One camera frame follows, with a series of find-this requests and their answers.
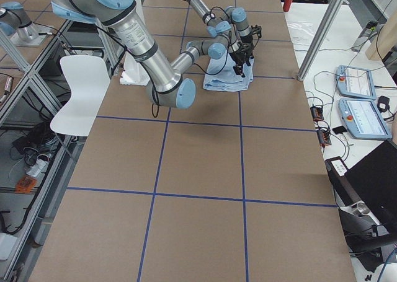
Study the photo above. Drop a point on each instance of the brown paper table cover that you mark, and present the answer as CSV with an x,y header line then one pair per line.
x,y
233,188

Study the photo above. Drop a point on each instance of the white chair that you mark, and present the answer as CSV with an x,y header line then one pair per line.
x,y
88,79

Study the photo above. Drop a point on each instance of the dark box with label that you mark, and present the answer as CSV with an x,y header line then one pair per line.
x,y
337,173

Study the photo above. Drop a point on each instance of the light blue button shirt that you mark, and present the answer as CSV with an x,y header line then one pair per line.
x,y
222,77

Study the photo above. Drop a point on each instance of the blue teach pendant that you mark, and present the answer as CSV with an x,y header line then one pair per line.
x,y
363,120
355,82

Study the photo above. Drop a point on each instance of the near blue teach pendant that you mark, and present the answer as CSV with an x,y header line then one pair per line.
x,y
363,120

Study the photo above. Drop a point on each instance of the clear plastic bag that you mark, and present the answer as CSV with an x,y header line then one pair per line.
x,y
301,32

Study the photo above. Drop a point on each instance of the aluminium frame post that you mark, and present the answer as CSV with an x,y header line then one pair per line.
x,y
320,35

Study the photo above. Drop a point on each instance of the orange usb hub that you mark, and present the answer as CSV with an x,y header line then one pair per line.
x,y
324,137
317,113

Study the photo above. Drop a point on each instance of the right orange usb hub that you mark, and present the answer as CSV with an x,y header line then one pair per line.
x,y
324,137

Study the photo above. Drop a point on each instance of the black laptop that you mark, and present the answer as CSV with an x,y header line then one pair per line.
x,y
374,180

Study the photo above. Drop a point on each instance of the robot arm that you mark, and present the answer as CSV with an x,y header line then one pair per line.
x,y
217,15
167,87

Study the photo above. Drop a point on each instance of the far blue teach pendant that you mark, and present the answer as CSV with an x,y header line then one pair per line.
x,y
355,82

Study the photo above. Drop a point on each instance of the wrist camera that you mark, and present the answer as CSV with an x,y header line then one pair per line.
x,y
256,30
246,48

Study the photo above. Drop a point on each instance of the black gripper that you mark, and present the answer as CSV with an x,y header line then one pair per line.
x,y
239,56
247,39

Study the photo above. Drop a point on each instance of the left orange usb hub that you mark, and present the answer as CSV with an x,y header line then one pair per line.
x,y
317,113

